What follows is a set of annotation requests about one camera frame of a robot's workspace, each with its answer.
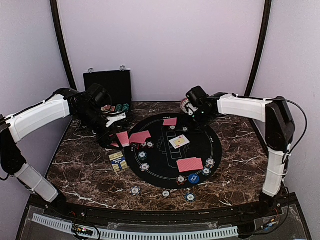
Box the left black frame post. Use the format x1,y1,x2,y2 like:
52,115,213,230
49,0,78,91

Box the red playing card deck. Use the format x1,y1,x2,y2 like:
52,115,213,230
112,131,130,148

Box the black frame post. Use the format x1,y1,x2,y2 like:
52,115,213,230
49,0,78,91
244,0,273,97

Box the round black poker mat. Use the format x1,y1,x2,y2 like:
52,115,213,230
124,113,222,189

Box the blue small blind button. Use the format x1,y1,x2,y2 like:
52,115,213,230
188,173,200,185

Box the red card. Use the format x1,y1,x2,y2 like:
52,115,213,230
129,130,151,144
163,117,178,126
176,157,204,173

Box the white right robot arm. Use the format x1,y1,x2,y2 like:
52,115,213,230
183,86,296,198

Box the black poker chip case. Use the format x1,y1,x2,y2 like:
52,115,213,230
83,68,132,116

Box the patterned ceramic plate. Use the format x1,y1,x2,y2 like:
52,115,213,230
180,98,190,114

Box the blue white chip stack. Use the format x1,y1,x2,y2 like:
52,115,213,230
130,186,141,196

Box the gold card box base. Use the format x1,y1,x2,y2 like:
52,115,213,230
109,151,128,173

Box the white slotted cable duct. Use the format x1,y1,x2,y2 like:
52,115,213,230
31,213,239,240

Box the red triangular all-in button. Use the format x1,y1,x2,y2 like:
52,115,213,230
130,142,140,150

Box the teal chip row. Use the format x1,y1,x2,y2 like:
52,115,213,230
122,103,130,113

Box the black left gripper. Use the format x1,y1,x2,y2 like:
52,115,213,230
75,106,123,150

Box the green chip row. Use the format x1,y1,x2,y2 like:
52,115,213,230
115,104,123,112

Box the brown white chip stack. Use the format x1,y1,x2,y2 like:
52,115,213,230
162,190,170,198

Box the right black frame post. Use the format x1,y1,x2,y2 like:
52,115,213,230
244,0,273,97

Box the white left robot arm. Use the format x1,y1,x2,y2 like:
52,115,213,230
0,84,127,218

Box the boxed card deck in case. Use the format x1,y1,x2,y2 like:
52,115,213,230
101,105,116,113

